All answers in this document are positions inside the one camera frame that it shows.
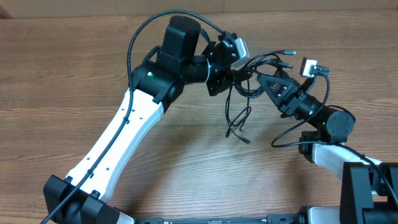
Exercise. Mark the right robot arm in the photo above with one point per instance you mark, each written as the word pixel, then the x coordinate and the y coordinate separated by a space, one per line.
pixel 368 186

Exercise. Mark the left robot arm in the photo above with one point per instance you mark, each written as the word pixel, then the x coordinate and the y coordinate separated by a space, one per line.
pixel 83 195

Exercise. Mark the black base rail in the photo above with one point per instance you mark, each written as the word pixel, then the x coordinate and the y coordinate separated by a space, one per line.
pixel 214 221

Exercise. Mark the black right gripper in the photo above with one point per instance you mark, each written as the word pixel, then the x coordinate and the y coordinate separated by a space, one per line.
pixel 285 89

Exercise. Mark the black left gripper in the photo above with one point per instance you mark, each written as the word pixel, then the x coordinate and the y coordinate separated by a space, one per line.
pixel 222 79

